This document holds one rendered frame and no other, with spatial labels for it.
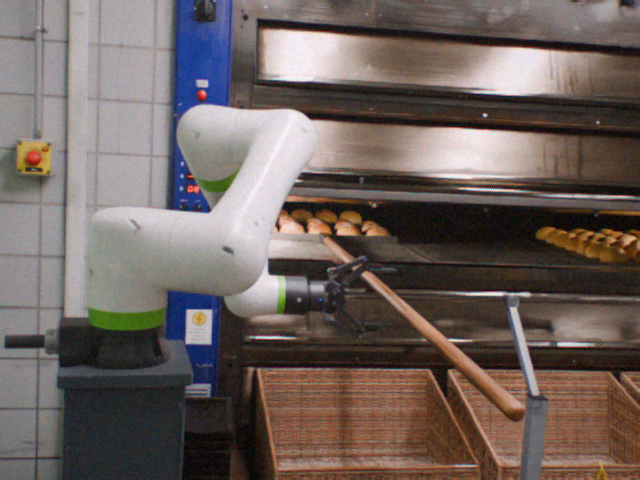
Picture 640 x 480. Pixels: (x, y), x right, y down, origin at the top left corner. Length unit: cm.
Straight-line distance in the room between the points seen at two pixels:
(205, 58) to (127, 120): 29
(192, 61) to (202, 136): 83
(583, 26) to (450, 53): 43
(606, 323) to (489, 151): 70
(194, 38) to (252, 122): 86
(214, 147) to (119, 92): 88
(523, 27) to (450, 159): 46
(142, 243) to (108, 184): 120
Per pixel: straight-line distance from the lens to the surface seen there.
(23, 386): 268
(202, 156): 171
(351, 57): 258
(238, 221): 134
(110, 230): 136
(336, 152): 256
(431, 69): 263
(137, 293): 137
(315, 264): 260
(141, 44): 253
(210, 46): 250
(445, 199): 251
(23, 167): 249
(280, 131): 162
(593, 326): 293
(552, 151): 279
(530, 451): 227
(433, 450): 269
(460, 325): 274
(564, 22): 282
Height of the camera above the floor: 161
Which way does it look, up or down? 8 degrees down
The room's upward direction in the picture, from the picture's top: 3 degrees clockwise
